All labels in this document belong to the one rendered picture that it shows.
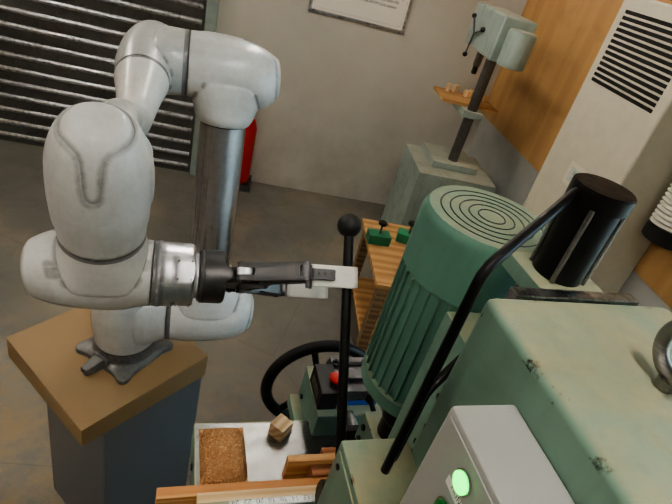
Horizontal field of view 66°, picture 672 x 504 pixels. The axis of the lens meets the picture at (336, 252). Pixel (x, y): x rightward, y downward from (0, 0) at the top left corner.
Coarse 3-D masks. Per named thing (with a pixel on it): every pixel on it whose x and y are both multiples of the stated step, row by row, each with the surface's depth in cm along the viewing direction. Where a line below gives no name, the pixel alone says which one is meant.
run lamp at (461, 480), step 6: (462, 468) 37; (456, 474) 37; (462, 474) 37; (468, 474) 37; (456, 480) 37; (462, 480) 37; (468, 480) 37; (456, 486) 37; (462, 486) 37; (468, 486) 36; (456, 492) 37; (462, 492) 37; (468, 492) 36
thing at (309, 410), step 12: (300, 396) 113; (312, 396) 106; (312, 408) 105; (336, 408) 104; (348, 408) 105; (360, 408) 106; (312, 420) 105; (324, 420) 103; (336, 420) 104; (360, 420) 105; (312, 432) 104; (324, 432) 105
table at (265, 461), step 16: (288, 400) 116; (256, 432) 102; (304, 432) 105; (192, 448) 99; (256, 448) 99; (272, 448) 100; (288, 448) 101; (304, 448) 102; (320, 448) 103; (192, 464) 96; (256, 464) 96; (272, 464) 97; (192, 480) 94; (256, 480) 94
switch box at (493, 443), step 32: (448, 416) 40; (480, 416) 40; (512, 416) 41; (448, 448) 40; (480, 448) 37; (512, 448) 38; (416, 480) 44; (480, 480) 36; (512, 480) 36; (544, 480) 36
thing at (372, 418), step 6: (366, 414) 91; (372, 414) 91; (378, 414) 91; (366, 420) 90; (372, 420) 90; (378, 420) 90; (360, 426) 92; (366, 426) 90; (372, 426) 89; (360, 432) 92; (366, 432) 89; (372, 432) 88; (360, 438) 92; (366, 438) 89; (372, 438) 87; (378, 438) 87
